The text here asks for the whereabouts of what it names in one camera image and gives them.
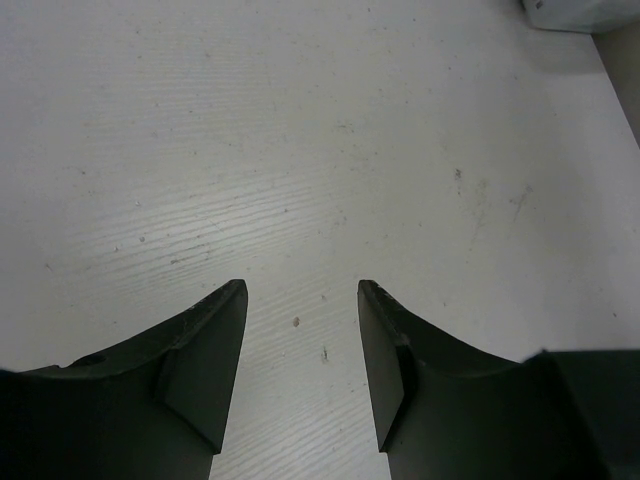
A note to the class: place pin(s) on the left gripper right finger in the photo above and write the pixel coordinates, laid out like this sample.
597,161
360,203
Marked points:
444,409

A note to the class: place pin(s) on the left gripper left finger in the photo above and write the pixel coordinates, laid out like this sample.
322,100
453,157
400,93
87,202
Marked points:
154,406

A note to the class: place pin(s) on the white plastic laundry basket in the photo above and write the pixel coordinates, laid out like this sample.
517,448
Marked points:
582,16

